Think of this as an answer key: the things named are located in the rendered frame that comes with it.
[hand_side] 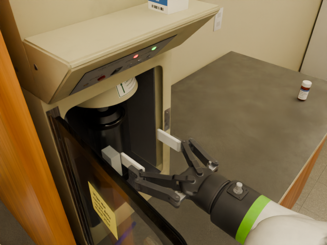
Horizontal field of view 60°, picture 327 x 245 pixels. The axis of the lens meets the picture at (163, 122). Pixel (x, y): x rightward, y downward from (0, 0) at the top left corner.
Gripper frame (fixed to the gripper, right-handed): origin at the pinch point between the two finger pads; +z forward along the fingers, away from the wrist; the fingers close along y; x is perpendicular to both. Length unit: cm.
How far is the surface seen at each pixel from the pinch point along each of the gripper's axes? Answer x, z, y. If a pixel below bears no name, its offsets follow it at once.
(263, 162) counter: 27, -13, -43
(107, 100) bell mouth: -11.3, 7.6, 3.6
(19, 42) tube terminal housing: -28.6, 5.7, 17.9
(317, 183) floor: 121, -24, -149
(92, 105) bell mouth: -10.8, 9.2, 6.2
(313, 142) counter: 27, -21, -66
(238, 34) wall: 21, 51, -130
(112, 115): -3.8, 11.3, 0.2
